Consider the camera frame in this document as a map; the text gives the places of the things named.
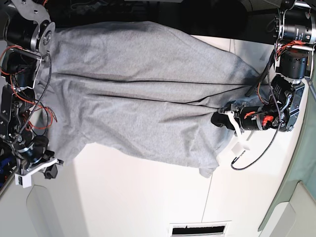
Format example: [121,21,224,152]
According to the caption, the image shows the white vent grille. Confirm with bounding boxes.
[168,221,231,237]

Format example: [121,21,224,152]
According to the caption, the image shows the blue black clutter pile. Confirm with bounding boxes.
[0,143,17,188]

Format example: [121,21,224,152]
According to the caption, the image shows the grey t-shirt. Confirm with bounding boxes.
[35,22,258,178]

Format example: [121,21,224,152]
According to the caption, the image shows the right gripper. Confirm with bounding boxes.
[13,135,58,180]

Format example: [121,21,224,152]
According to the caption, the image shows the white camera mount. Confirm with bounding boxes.
[14,158,64,188]
[218,108,252,158]

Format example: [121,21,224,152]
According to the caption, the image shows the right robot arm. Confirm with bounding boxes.
[0,0,62,187]

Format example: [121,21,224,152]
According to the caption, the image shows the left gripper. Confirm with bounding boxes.
[211,103,267,131]

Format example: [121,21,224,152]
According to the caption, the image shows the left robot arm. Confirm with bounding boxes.
[211,0,316,132]

